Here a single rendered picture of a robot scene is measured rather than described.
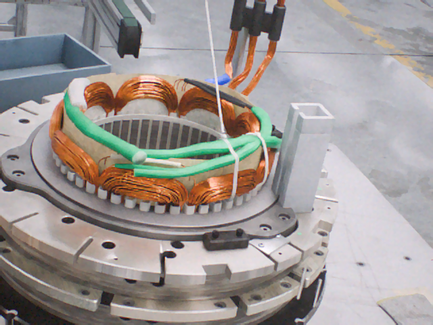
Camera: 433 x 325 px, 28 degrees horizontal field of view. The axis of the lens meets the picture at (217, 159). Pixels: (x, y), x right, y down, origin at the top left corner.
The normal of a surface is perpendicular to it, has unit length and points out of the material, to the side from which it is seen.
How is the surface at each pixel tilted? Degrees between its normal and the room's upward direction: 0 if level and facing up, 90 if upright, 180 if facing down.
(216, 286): 90
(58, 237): 0
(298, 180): 90
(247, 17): 90
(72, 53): 90
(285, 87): 0
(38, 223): 0
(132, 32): 61
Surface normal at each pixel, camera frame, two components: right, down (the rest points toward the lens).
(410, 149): 0.16, -0.87
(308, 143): 0.32, 0.49
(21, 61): 0.62, 0.45
